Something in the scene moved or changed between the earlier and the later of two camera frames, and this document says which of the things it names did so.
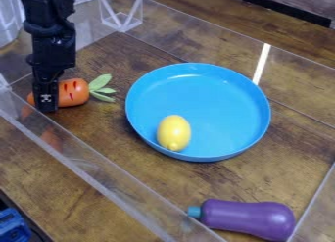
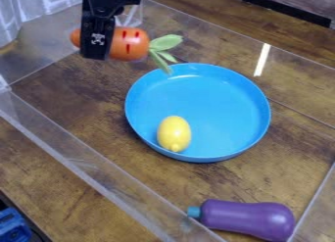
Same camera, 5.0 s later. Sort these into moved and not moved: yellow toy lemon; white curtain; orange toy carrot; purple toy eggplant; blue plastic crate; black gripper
Moved: black gripper; orange toy carrot
Not moved: white curtain; purple toy eggplant; blue plastic crate; yellow toy lemon
